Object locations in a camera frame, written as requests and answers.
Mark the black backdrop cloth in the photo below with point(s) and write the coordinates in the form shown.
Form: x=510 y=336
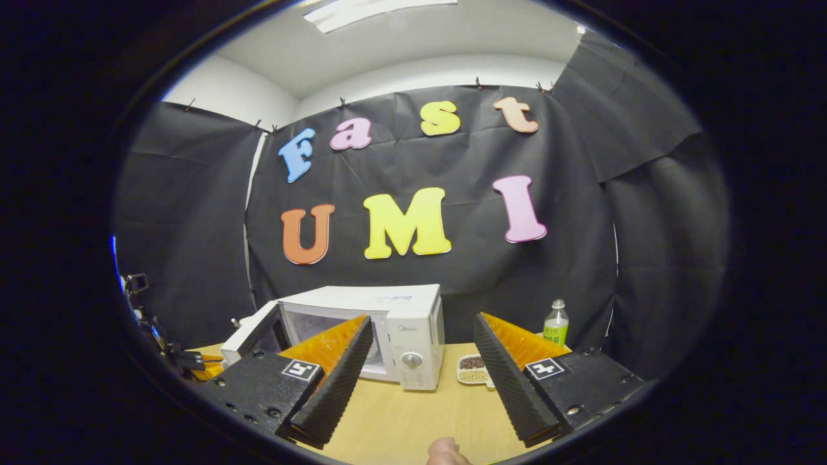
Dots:
x=568 y=213

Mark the white microwave oven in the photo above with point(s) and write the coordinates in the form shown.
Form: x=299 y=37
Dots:
x=413 y=336

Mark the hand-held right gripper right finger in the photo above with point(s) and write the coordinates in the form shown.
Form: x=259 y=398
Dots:
x=510 y=387

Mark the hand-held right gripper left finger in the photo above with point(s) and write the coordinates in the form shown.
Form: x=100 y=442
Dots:
x=336 y=387

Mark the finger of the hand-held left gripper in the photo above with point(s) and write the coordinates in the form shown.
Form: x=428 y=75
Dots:
x=208 y=371

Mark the green drink bottle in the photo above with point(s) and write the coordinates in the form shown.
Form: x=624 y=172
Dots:
x=555 y=330

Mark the large ceiling light panel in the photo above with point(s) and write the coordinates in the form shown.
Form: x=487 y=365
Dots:
x=375 y=10

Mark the white divided tray with grains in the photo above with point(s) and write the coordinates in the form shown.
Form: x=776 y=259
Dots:
x=475 y=369

